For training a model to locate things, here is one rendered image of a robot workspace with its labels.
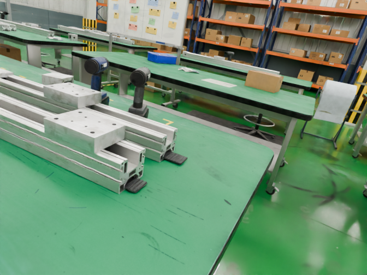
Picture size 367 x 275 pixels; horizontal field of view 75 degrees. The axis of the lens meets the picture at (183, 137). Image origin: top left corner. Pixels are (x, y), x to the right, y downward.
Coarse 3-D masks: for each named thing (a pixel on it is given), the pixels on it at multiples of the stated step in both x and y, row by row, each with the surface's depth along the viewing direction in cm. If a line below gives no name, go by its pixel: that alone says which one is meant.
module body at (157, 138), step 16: (0, 80) 92; (16, 80) 99; (16, 96) 91; (32, 96) 88; (64, 112) 82; (96, 112) 78; (112, 112) 83; (128, 112) 83; (128, 128) 73; (144, 128) 72; (160, 128) 76; (176, 128) 77; (144, 144) 72; (160, 144) 69; (160, 160) 72
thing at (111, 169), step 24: (0, 96) 77; (0, 120) 66; (24, 120) 64; (24, 144) 65; (48, 144) 61; (120, 144) 60; (72, 168) 59; (96, 168) 56; (120, 168) 53; (120, 192) 56
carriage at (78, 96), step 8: (48, 88) 81; (56, 88) 81; (64, 88) 83; (72, 88) 84; (80, 88) 86; (88, 88) 88; (48, 96) 82; (56, 96) 81; (64, 96) 79; (72, 96) 78; (80, 96) 78; (88, 96) 81; (96, 96) 84; (72, 104) 79; (80, 104) 79; (88, 104) 82
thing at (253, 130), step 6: (42, 54) 515; (48, 54) 530; (54, 66) 538; (246, 120) 315; (258, 120) 319; (270, 120) 330; (252, 126) 356; (258, 126) 323; (264, 126) 304; (270, 126) 306; (252, 132) 320; (258, 132) 322; (264, 132) 330; (264, 138) 313
